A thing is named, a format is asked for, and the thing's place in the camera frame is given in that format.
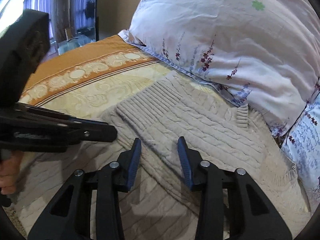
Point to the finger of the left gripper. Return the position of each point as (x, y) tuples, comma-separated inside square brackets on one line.
[(34, 129)]

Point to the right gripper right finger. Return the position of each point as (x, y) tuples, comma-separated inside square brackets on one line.
[(232, 195)]

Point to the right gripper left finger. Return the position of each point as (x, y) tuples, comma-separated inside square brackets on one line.
[(68, 214)]

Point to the beige cable-knit sweater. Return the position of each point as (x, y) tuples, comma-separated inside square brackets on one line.
[(160, 204)]

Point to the person's left hand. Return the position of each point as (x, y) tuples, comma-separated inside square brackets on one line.
[(10, 170)]

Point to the orange patterned blanket border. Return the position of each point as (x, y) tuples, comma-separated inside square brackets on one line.
[(98, 59)]

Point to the yellow patterned bedspread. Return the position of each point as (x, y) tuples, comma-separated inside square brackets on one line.
[(86, 90)]

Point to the black television screen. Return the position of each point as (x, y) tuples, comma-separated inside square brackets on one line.
[(83, 15)]

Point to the floral pillow with tree print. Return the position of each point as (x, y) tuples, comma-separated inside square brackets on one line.
[(302, 146)]

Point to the pink floral pillow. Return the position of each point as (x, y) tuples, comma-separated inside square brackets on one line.
[(263, 53)]

